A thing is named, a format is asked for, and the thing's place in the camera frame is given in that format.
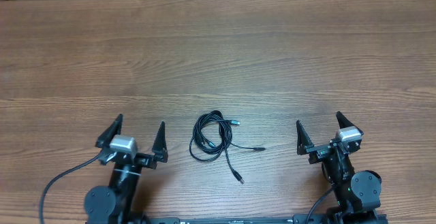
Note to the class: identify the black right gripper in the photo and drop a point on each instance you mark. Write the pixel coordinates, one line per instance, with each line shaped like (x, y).
(317, 152)

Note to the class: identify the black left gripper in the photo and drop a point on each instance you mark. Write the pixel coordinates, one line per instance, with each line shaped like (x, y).
(157, 148)

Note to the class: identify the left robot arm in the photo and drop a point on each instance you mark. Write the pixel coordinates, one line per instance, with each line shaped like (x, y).
(112, 203)

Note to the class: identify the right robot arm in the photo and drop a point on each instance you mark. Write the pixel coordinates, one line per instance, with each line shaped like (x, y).
(353, 197)

